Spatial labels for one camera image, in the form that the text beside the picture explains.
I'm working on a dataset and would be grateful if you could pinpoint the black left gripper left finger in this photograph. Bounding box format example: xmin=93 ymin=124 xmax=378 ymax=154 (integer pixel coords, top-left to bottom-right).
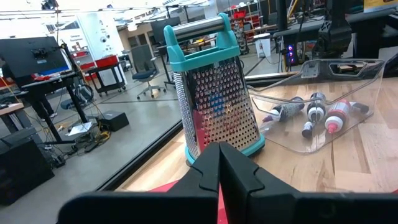
xmin=57 ymin=141 xmax=221 ymax=224

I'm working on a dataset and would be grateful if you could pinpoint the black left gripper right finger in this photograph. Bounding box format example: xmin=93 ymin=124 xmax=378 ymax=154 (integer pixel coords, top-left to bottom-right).
xmin=219 ymin=141 xmax=398 ymax=224

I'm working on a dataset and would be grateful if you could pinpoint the purple food colouring bottle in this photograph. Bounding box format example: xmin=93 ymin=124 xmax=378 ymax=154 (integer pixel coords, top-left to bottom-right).
xmin=262 ymin=96 xmax=306 ymax=123

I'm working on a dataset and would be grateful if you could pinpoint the black food colouring bottle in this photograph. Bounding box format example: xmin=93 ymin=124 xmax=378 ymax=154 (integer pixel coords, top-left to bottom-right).
xmin=305 ymin=91 xmax=328 ymax=124

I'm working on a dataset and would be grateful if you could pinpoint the red food colouring bottle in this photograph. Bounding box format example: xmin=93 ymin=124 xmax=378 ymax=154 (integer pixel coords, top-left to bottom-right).
xmin=323 ymin=98 xmax=353 ymax=135

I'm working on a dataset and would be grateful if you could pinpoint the pink plastic bin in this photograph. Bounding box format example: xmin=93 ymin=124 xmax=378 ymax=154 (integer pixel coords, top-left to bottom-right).
xmin=149 ymin=179 xmax=229 ymax=224

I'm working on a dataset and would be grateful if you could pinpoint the small black box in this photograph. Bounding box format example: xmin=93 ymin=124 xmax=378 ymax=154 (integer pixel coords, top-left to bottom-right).
xmin=99 ymin=110 xmax=131 ymax=133

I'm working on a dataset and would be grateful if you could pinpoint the teal steel box grater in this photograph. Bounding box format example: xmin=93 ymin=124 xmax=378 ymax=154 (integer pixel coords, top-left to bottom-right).
xmin=163 ymin=12 xmax=267 ymax=166

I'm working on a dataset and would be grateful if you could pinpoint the blue office chair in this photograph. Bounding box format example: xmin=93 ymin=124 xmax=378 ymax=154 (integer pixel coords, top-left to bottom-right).
xmin=130 ymin=44 xmax=167 ymax=101

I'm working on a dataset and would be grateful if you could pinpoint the large black case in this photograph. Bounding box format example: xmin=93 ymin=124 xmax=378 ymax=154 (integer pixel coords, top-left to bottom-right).
xmin=0 ymin=127 xmax=55 ymax=207

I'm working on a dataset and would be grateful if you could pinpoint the black cart with red bin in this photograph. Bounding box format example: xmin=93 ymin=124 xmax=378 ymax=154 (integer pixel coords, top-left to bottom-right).
xmin=86 ymin=55 xmax=127 ymax=98

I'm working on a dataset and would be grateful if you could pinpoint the clear plastic bin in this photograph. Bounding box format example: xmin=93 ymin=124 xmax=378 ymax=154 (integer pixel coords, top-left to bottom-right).
xmin=246 ymin=58 xmax=387 ymax=155

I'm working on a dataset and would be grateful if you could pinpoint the person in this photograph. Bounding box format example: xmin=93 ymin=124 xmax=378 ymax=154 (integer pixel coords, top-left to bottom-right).
xmin=1 ymin=60 xmax=58 ymax=123

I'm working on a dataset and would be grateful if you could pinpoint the black computer tower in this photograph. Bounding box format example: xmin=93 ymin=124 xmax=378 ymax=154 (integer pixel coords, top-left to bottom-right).
xmin=284 ymin=43 xmax=301 ymax=67

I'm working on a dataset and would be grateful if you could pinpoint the white waste bin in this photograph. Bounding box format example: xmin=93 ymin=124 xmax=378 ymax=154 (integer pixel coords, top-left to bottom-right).
xmin=252 ymin=32 xmax=272 ymax=59

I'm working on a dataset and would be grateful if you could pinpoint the white cabinet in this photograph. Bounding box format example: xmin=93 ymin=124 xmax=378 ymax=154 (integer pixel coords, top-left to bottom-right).
xmin=75 ymin=11 xmax=127 ymax=88

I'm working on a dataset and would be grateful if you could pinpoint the black monitor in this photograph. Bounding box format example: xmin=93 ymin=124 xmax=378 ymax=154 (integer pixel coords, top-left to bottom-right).
xmin=0 ymin=36 xmax=71 ymax=79

